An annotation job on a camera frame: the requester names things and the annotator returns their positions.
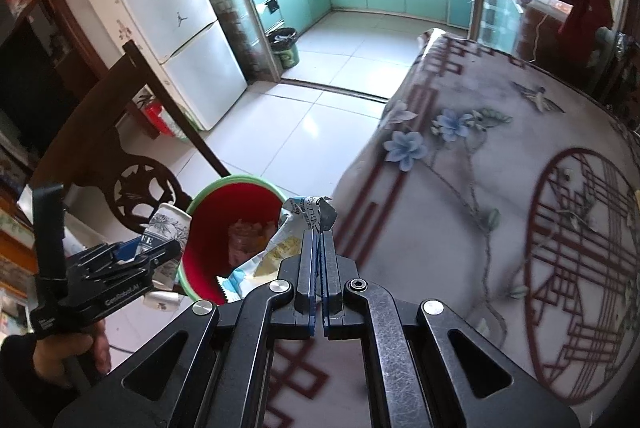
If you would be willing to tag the red bucket with green rim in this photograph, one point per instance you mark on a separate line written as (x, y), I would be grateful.
(225, 218)

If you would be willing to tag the white printed paper cup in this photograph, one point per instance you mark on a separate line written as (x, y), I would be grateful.
(167, 228)

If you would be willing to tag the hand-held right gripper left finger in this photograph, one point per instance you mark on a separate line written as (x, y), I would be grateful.
(311, 278)

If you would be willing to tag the green kitchen waste bin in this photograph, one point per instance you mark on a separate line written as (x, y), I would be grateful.
(285, 48)

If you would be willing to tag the floral tablecloth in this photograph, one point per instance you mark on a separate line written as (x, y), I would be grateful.
(475, 188)

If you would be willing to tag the dark wooden cabinet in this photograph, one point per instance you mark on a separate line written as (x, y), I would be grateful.
(30, 73)

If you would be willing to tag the brown crumpled wrapper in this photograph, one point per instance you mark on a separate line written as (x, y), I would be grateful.
(250, 240)

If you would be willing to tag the person's left hand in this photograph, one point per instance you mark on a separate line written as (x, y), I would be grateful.
(60, 355)

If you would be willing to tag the snack wrapper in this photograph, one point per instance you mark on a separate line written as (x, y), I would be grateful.
(280, 253)

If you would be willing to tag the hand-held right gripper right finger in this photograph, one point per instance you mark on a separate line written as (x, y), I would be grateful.
(330, 278)

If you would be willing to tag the person's left forearm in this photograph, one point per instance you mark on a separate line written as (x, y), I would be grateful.
(20, 388)

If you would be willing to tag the dark carved wooden chair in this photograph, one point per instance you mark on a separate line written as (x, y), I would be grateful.
(145, 193)

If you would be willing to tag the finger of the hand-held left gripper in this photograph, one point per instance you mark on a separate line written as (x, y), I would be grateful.
(122, 250)
(155, 258)

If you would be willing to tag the white refrigerator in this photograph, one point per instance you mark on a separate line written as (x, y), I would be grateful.
(170, 8)

